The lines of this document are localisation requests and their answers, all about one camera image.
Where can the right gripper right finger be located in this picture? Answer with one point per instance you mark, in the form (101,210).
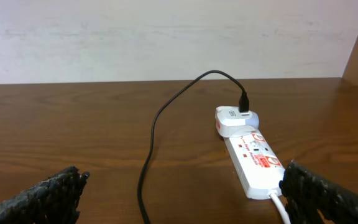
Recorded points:
(314,199)

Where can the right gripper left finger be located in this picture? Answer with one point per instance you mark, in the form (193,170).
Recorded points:
(53,200)

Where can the white USB charger plug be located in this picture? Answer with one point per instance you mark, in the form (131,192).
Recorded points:
(230,122)

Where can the white power strip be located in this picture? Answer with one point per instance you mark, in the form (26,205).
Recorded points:
(258,168)

